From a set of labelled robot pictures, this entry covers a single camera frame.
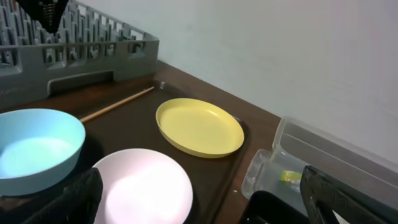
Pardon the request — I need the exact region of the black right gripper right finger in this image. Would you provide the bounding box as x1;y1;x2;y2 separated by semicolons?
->
300;166;389;224

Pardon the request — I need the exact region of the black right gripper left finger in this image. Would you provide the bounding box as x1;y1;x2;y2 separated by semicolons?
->
24;168;103;224

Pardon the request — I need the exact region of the dark brown serving tray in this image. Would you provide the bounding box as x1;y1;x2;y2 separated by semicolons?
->
1;82;248;223

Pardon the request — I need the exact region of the green snack wrapper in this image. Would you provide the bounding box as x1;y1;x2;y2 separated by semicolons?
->
279;170;302;184

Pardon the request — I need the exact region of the black food waste tray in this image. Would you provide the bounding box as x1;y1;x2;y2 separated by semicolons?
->
239;190;309;224

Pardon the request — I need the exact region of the light blue plastic bowl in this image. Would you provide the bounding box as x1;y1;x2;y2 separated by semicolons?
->
1;108;86;196

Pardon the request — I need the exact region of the yellow plastic plate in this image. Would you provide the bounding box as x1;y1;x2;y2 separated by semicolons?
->
155;98;245;159

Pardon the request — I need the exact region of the right wooden chopstick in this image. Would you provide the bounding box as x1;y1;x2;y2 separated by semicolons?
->
80;86;155;123

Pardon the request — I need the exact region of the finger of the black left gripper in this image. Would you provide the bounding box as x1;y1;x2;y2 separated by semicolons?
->
17;0;68;34

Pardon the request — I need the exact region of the clear plastic waste bin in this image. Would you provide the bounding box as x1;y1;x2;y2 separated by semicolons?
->
241;117;397;223

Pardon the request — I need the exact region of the grey plastic dishwasher rack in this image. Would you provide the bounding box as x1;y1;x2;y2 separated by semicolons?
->
1;1;160;108

